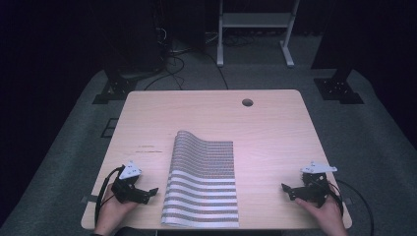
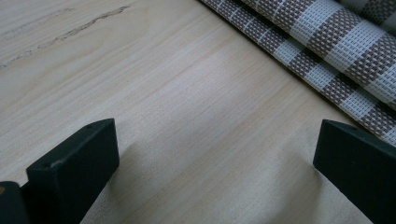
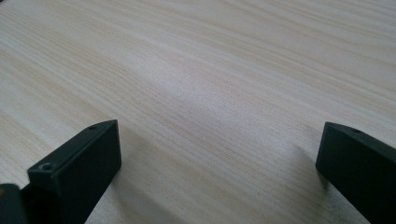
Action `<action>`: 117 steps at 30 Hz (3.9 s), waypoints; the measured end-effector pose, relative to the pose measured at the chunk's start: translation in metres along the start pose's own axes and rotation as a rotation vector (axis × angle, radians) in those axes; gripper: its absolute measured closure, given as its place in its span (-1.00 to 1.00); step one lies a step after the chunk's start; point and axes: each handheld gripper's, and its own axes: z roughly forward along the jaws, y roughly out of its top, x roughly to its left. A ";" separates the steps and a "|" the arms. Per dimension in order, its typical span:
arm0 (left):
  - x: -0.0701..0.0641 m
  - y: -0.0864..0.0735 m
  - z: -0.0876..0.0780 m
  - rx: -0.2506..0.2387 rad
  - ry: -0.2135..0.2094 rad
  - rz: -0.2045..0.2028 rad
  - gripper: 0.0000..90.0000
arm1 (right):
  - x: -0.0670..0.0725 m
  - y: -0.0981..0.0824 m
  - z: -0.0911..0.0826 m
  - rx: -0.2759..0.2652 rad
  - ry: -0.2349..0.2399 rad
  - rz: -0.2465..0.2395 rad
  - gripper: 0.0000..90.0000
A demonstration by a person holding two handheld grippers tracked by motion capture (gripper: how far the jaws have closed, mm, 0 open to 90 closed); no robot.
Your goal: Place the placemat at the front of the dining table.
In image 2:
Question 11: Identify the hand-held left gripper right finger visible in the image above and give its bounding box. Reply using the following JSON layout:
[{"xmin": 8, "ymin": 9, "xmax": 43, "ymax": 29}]
[{"xmin": 313, "ymin": 119, "xmax": 396, "ymax": 224}]

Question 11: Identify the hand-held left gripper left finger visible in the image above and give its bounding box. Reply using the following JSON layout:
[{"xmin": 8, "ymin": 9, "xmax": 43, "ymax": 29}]
[{"xmin": 20, "ymin": 118, "xmax": 120, "ymax": 224}]

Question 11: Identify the brown white checked woven placemat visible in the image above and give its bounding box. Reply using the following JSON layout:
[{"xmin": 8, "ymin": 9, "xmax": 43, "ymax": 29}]
[{"xmin": 199, "ymin": 0, "xmax": 396, "ymax": 147}]

